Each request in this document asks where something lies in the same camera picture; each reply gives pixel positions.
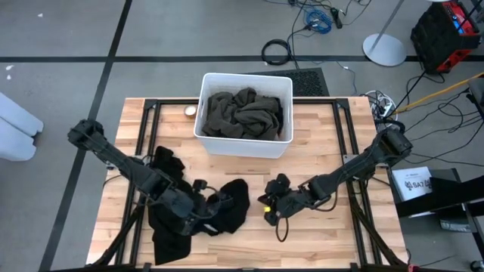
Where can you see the grey round-base lamp stand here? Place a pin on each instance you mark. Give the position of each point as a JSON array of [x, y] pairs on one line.
[[383, 51]]

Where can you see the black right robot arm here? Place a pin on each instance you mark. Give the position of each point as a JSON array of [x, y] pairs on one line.
[[348, 170]]

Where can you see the black side stand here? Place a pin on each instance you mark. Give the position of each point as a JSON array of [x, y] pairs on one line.
[[453, 192]]

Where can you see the dark olive green hoodie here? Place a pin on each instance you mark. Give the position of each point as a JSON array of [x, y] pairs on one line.
[[242, 113]]

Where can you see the black perforated floor mat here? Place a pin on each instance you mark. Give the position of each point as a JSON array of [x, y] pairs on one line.
[[306, 81]]

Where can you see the black aluminium table frame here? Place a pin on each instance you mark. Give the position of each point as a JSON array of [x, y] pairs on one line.
[[170, 101]]

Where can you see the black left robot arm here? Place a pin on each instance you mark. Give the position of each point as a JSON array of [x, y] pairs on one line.
[[125, 166]]

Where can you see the white power strip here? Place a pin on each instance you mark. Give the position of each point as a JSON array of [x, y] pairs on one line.
[[385, 110]]

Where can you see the small round wooden roll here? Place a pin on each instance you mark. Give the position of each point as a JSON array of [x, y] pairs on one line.
[[190, 110]]

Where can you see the white plastic laundry basket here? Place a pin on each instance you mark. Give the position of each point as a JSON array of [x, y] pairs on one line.
[[242, 147]]

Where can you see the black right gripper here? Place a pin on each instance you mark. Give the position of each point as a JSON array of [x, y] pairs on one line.
[[289, 202]]

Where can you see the pale blue plastic casing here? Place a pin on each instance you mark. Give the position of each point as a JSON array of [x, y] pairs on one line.
[[15, 128]]

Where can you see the red and black equipment case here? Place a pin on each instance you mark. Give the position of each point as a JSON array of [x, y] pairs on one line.
[[435, 38]]

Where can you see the long black garment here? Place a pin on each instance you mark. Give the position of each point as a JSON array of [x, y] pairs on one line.
[[166, 245]]

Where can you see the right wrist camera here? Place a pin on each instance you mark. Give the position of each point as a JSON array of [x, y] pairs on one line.
[[272, 219]]

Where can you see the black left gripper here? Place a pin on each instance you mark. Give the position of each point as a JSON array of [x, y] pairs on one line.
[[185, 209]]

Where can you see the black power strip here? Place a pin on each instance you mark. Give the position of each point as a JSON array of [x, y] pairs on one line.
[[336, 19]]

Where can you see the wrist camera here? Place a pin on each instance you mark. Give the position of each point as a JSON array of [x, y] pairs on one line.
[[272, 219], [200, 184]]

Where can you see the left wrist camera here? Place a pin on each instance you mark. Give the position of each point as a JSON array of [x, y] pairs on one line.
[[200, 184]]

